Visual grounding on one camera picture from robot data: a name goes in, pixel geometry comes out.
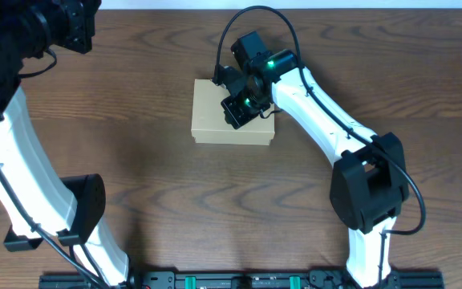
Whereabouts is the brown cardboard box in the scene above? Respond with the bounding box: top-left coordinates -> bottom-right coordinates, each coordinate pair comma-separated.
191,79 -> 275,146

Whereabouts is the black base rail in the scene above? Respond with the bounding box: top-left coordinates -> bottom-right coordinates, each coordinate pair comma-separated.
38,269 -> 445,289

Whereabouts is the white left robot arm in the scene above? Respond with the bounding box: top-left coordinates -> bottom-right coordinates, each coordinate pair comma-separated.
0,0 -> 136,288

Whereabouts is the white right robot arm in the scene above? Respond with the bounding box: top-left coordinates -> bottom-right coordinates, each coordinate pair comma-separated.
215,60 -> 410,288

